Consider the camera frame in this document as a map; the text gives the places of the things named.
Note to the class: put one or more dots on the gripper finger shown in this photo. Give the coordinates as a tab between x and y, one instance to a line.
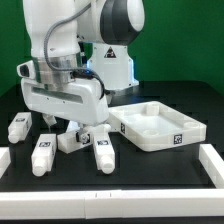
49	120
83	135

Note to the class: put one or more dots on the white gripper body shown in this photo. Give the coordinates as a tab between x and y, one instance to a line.
78	101

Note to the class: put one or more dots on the white desk top tray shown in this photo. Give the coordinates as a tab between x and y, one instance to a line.
153	126

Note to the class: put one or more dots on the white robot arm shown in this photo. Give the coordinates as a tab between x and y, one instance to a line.
52	82

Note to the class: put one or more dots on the white marker sheet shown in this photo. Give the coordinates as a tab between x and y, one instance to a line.
72	126

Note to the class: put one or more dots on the white left fence block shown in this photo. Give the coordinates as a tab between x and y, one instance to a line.
5	160

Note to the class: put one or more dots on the white fence block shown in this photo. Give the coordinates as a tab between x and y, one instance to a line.
5	160
213	164

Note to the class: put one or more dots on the white front fence bar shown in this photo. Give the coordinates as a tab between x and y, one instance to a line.
111	204

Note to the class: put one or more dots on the white right fence block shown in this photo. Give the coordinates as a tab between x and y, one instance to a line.
213	164

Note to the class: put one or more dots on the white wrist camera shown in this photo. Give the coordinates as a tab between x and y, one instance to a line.
27	70

